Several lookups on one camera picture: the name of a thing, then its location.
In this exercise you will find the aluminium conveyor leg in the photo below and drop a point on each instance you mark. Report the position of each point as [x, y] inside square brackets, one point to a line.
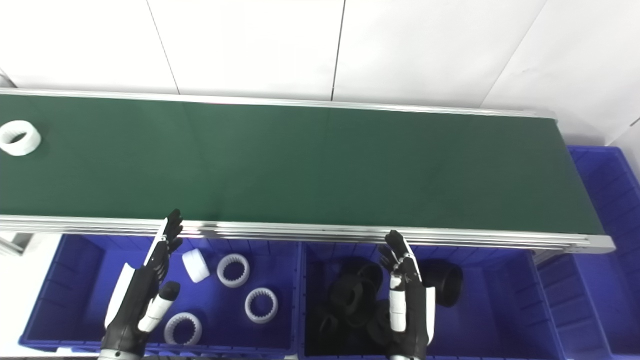
[12, 242]

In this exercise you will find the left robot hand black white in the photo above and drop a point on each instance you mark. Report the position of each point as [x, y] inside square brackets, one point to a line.
[132, 300]

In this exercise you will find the empty blue plastic bin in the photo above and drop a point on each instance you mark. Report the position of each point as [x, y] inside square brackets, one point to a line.
[605, 210]

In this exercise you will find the white cylinder part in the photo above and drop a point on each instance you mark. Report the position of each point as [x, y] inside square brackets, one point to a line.
[195, 265]

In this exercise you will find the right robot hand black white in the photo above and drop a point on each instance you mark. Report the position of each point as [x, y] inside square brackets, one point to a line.
[411, 310]

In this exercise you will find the black cylinder part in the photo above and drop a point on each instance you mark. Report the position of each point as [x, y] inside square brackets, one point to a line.
[446, 282]

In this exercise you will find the blue bin with black parts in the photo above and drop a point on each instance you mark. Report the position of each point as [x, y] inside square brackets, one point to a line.
[495, 310]

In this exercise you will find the green conveyor belt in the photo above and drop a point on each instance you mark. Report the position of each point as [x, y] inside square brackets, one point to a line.
[320, 170]
[300, 232]

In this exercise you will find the blue bin with white parts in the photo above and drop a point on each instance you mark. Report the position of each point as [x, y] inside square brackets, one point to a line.
[75, 300]

